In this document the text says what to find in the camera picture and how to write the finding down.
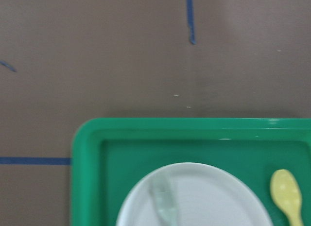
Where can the white round plate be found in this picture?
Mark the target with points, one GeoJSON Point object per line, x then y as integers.
{"type": "Point", "coordinates": [205, 196]}

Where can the green plastic tray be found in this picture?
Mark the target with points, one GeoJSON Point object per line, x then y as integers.
{"type": "Point", "coordinates": [110, 155]}

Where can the yellow plastic spoon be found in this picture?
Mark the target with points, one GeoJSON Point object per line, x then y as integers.
{"type": "Point", "coordinates": [286, 195]}

